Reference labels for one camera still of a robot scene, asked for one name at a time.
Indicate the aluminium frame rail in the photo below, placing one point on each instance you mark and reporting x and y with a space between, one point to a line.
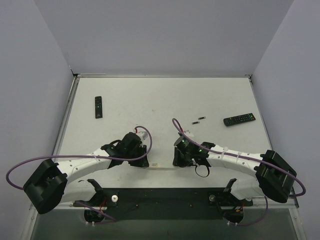
46 200

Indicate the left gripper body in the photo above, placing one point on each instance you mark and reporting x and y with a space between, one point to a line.
143 155

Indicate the slim black remote control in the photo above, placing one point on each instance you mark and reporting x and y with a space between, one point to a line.
98 107

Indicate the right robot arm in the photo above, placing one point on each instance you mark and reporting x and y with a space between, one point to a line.
272 176

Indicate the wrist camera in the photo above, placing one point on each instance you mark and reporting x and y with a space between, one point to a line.
188 134
143 135

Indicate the white remote control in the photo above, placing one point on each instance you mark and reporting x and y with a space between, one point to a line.
162 167

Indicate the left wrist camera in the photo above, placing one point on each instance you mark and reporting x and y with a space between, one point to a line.
143 135

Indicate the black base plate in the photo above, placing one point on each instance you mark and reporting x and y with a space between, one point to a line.
164 203

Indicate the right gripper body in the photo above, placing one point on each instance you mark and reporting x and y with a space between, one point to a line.
179 156

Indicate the wide black remote control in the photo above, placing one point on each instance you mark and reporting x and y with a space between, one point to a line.
239 119

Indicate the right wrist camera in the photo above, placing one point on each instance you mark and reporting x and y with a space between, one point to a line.
188 134

